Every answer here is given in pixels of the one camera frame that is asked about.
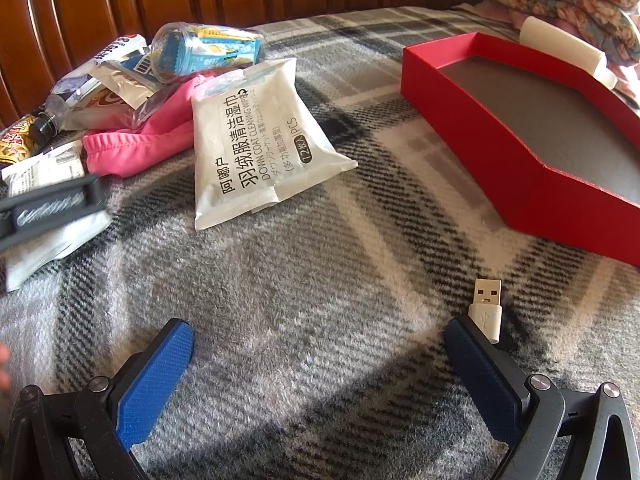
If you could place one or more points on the white printed packet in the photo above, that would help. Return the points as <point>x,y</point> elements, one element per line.
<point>55,245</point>

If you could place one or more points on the grey plaid blanket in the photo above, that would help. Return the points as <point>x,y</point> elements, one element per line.
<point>300,310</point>

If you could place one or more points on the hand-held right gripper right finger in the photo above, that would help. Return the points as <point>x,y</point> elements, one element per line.
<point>480,385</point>

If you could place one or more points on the clear plastic snack jar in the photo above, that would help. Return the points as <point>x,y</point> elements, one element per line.
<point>210,50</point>

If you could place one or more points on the red cardboard box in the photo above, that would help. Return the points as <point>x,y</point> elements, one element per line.
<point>575,210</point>

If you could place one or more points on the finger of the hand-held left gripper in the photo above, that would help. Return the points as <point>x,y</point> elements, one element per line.
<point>50,210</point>

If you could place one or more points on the brown and silver snack packet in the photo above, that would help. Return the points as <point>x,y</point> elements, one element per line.
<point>107,92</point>

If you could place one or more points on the white wet wipes packet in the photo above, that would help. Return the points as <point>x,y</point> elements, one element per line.
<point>260,150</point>

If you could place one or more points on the pink cloth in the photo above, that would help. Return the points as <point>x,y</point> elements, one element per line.
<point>150,145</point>

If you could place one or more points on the white barcode packet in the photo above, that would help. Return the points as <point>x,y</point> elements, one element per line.
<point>45,170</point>

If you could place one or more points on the white usb plug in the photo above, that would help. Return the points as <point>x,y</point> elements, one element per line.
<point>486,310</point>

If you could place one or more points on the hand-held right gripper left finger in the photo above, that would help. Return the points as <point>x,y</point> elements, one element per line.
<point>155,380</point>

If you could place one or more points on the small dark labelled bottle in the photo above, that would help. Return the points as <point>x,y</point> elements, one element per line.
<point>40,127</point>

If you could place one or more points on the white tissue roll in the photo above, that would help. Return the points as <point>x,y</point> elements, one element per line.
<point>555,40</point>

